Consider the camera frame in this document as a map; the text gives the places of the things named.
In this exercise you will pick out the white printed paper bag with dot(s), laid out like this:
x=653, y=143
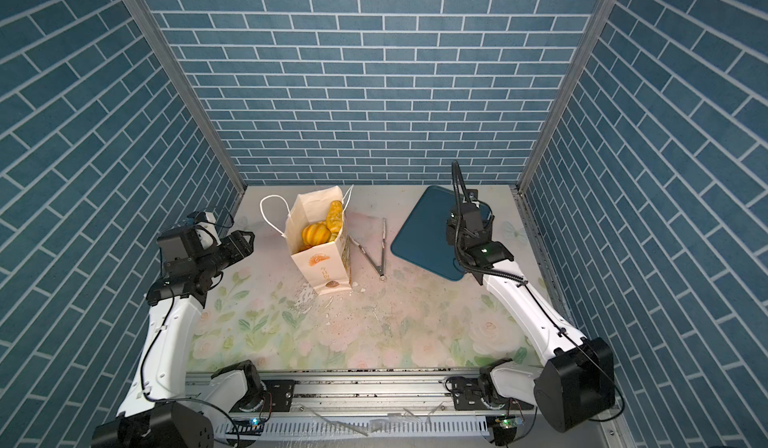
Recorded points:
x=325, y=267

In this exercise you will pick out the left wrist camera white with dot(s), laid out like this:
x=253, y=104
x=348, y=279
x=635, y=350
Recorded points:
x=203, y=223

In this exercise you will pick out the dark blue tray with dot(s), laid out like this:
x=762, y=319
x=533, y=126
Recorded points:
x=423, y=239

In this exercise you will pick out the small croissant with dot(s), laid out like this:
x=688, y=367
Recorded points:
x=316, y=234

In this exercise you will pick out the aluminium corner post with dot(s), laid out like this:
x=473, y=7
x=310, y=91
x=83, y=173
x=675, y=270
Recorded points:
x=154, y=36
x=593, y=29

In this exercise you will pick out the left aluminium corner post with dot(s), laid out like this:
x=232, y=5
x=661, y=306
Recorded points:
x=154, y=36

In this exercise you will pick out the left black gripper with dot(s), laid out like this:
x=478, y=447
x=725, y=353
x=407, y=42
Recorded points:
x=235, y=245

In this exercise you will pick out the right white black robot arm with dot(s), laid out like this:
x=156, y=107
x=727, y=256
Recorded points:
x=575, y=382

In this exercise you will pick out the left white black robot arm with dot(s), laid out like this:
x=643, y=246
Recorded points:
x=157, y=411

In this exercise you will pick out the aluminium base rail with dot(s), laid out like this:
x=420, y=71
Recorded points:
x=344, y=404

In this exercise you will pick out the right aluminium corner post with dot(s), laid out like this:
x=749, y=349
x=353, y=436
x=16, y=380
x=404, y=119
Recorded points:
x=593, y=29

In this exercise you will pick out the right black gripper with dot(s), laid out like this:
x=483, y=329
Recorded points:
x=450, y=231

